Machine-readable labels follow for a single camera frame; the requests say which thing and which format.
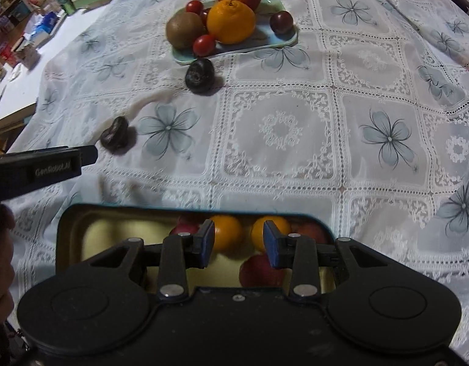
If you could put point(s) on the green can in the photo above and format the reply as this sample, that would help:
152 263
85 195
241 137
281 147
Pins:
66 2

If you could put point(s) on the large orange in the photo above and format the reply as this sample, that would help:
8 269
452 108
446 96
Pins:
230 21

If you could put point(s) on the dark red tomato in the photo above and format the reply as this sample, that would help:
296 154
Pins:
313 232

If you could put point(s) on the pen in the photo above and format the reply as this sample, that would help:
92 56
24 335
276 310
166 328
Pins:
0 99

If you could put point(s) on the white lace floral tablecloth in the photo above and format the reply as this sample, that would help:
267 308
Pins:
295 141

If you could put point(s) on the dark wrinkled water chestnut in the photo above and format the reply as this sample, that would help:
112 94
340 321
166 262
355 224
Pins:
115 132

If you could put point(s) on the person's left hand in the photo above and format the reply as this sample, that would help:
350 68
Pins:
3 274

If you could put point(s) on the red cherry tomato with stem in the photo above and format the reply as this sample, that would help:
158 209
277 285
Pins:
194 7

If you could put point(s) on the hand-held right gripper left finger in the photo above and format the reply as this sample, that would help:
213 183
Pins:
205 244

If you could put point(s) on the light blue plate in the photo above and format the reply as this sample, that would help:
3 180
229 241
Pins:
272 40

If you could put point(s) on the small dark tomato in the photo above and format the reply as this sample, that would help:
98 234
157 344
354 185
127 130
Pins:
204 16

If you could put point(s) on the small orange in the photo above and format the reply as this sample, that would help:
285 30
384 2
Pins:
226 232
257 232

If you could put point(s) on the gold metal tray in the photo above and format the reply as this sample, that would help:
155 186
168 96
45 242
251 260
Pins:
104 232

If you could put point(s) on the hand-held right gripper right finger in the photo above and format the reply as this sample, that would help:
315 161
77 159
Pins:
271 246

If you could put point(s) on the brown kiwi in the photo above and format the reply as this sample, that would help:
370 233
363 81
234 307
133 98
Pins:
184 30

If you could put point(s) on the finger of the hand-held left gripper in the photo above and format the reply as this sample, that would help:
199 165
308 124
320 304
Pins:
88 155

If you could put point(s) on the pink red radish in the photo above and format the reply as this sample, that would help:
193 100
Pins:
184 229
257 273

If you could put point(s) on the blue tissue pack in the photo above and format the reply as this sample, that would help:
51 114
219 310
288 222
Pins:
43 26

